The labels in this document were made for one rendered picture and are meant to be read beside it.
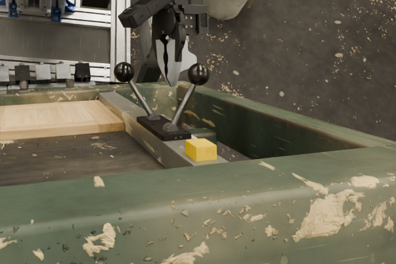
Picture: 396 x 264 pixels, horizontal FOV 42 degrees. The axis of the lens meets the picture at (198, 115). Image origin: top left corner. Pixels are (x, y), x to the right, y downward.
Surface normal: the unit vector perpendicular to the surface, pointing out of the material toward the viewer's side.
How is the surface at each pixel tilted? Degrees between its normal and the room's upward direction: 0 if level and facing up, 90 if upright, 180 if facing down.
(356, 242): 32
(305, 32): 0
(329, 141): 90
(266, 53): 0
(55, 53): 0
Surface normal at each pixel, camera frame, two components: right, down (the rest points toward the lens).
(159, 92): 0.32, 0.15
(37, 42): 0.26, -0.40
